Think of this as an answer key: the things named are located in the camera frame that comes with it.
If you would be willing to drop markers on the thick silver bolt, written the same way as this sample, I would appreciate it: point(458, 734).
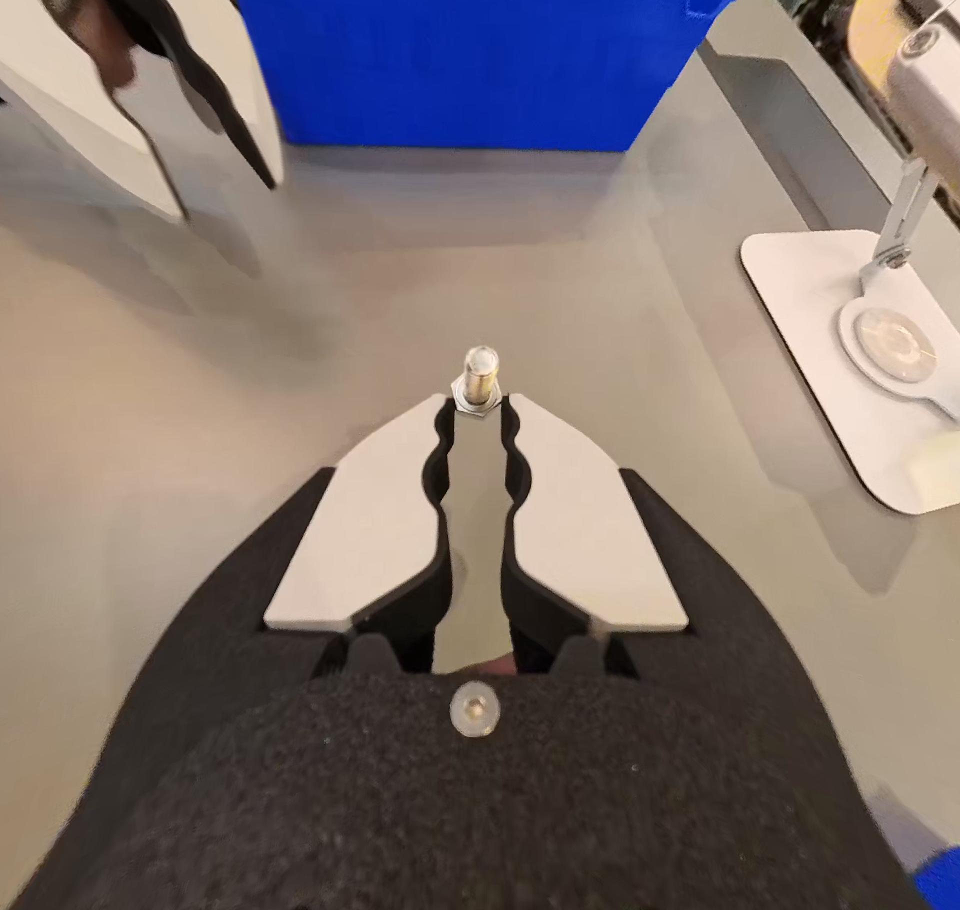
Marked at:
point(480, 381)

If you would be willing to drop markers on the grey desk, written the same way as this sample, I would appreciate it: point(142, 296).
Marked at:
point(375, 287)

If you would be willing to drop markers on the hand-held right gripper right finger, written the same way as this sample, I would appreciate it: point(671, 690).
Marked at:
point(592, 542)

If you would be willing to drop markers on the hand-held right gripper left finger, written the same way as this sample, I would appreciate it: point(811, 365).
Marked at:
point(360, 535)

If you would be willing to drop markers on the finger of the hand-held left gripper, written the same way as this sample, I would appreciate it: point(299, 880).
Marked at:
point(45, 85)
point(217, 40)

